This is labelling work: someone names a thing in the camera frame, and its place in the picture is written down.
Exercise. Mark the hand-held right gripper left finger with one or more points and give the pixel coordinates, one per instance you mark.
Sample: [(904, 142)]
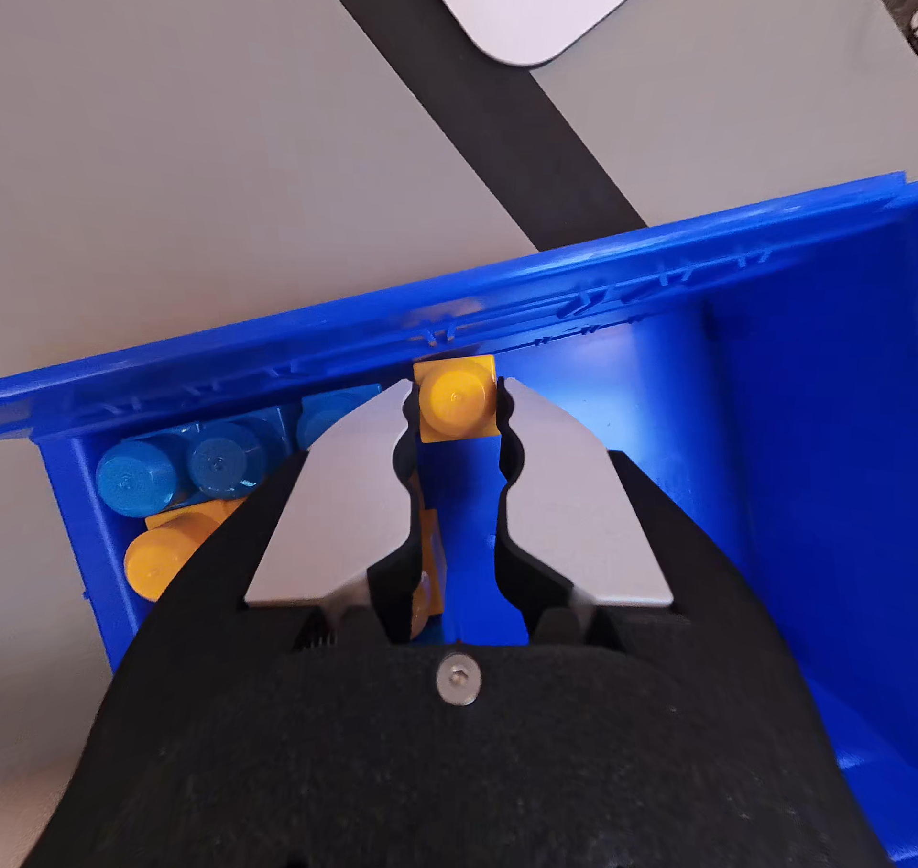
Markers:
[(337, 524)]

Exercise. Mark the blue plastic bin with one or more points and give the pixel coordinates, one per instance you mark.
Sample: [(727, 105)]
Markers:
[(789, 452)]

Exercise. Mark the orange mega block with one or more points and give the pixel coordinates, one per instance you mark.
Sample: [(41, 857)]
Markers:
[(455, 398)]

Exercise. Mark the pile of building bricks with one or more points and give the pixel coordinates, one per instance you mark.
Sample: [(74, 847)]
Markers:
[(140, 477)]

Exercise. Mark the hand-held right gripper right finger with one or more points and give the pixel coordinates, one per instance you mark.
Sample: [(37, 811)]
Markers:
[(581, 524)]

